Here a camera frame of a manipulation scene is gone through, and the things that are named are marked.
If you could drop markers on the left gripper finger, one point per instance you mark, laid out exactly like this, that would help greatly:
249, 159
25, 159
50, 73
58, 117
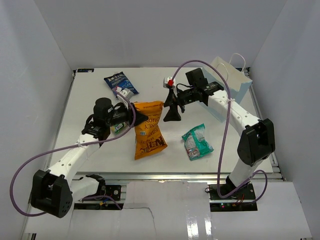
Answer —
139, 119
132, 110

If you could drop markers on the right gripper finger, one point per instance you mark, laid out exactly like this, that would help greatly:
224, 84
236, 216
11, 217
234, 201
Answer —
172, 114
170, 100

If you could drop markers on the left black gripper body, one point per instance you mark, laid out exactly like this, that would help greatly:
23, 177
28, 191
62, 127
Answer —
124, 114

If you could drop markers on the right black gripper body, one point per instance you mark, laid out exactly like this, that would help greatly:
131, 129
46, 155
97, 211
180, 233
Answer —
185, 97

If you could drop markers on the green Fox's candy packet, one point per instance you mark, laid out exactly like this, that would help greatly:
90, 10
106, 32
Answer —
118, 128

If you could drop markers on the orange chips bag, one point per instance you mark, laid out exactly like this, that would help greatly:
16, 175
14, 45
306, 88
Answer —
149, 139

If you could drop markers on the teal snack packet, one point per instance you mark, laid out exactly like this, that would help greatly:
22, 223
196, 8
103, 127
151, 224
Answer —
195, 143

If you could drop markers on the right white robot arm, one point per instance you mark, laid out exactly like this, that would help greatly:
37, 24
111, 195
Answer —
257, 136

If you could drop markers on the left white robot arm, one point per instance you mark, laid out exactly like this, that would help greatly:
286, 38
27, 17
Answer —
54, 190

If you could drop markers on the blue chips bag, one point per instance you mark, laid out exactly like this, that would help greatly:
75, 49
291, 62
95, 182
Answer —
120, 80

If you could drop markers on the light blue paper bag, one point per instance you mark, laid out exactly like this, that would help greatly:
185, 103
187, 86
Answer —
235, 78

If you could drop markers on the white front cover board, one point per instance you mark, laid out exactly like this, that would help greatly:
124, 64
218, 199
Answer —
180, 211

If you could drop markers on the aluminium table frame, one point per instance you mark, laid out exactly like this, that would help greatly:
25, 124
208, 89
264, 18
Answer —
108, 164

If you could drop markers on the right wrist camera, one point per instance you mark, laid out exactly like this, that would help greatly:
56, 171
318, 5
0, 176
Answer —
169, 83

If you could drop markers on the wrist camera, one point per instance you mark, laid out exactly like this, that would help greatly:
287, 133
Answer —
122, 93
169, 83

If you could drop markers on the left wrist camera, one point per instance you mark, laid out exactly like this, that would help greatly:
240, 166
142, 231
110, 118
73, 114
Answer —
122, 93

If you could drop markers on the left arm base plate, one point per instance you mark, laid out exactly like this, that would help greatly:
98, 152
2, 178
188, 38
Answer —
106, 193

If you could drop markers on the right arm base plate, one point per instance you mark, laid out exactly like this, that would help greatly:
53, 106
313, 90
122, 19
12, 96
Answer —
245, 193

